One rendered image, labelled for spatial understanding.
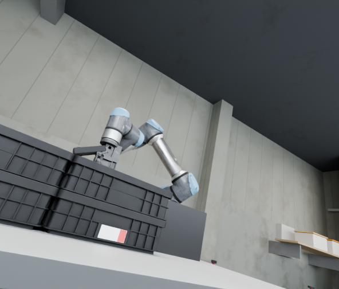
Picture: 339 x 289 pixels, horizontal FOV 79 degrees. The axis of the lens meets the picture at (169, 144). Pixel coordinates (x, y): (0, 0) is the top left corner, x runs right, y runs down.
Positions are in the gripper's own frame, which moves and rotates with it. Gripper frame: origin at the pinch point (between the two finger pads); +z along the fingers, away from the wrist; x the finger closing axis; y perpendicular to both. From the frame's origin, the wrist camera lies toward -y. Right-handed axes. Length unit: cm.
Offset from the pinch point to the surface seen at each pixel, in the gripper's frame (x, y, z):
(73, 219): -10.0, -1.0, 10.2
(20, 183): -13.0, -17.2, 4.6
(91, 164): -11.3, -2.2, -6.8
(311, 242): 151, 422, -45
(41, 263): -44.6, -6.6, 15.7
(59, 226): -10.3, -3.9, 12.8
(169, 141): 210, 123, -138
